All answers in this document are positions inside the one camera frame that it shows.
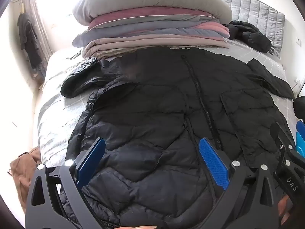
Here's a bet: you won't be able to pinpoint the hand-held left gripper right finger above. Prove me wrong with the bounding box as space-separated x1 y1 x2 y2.
198 137 284 229

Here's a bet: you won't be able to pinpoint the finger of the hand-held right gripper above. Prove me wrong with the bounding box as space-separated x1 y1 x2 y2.
270 120 305 163

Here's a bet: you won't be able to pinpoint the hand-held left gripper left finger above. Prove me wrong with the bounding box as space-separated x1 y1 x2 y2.
25 138 106 229

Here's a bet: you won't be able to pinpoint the black quilted puffer jacket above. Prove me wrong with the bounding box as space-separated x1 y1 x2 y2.
60 46 296 229

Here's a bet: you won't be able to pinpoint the dark hanging clothes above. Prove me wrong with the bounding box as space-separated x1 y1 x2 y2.
17 11 47 77

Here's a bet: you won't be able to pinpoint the person's right hand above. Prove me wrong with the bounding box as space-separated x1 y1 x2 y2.
278 194 296 223

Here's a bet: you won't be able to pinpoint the dark round object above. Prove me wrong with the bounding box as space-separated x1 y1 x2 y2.
294 97 305 120

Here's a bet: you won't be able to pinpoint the bed with grey checked sheet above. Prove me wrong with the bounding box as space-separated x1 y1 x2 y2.
33 35 301 220

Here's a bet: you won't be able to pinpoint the brown cloth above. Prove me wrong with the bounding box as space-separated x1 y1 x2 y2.
9 146 44 207

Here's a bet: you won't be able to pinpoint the small black puffer jacket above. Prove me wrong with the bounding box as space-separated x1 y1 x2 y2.
225 20 272 53

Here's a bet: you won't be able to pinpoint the grey quilted headboard cushion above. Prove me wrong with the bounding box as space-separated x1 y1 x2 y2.
205 0 286 58

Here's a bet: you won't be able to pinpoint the stack of folded blankets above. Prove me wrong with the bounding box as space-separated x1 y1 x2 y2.
71 6 230 59

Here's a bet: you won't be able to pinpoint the striped curtain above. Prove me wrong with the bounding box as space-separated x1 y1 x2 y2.
24 0 54 61

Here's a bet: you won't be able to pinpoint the grey plump pillow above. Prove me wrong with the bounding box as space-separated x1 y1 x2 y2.
72 0 233 27

